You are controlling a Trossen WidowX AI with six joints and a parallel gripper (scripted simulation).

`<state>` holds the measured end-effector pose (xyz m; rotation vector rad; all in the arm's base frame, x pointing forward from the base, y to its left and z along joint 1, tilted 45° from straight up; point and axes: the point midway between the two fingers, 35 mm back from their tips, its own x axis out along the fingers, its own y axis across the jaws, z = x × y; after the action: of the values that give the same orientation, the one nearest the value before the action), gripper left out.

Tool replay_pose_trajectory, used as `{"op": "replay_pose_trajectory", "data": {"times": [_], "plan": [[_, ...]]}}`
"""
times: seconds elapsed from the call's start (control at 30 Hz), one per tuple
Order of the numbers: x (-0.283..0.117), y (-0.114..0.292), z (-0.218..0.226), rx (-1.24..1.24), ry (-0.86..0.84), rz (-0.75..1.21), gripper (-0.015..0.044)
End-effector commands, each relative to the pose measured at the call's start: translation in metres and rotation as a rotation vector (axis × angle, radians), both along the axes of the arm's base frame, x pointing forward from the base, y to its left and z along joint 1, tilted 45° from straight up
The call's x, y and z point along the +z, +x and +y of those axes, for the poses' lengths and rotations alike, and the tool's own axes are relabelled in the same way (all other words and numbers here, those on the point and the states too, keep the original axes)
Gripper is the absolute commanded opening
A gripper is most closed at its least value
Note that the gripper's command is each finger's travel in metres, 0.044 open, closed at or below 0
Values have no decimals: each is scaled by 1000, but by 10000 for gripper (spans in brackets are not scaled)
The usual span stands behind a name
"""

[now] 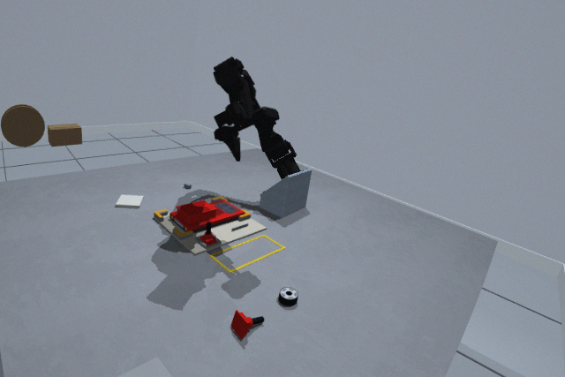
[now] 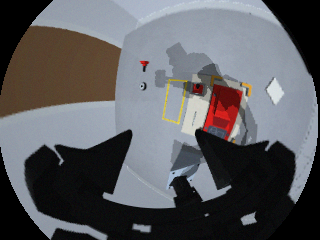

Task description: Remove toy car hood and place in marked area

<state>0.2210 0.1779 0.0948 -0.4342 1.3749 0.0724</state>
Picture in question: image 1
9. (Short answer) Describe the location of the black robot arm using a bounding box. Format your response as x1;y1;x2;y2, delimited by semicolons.
214;57;303;179

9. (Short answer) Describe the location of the black toy wheel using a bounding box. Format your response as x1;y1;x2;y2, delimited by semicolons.
278;287;298;306

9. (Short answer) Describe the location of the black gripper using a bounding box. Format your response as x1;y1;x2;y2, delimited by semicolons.
214;95;279;162

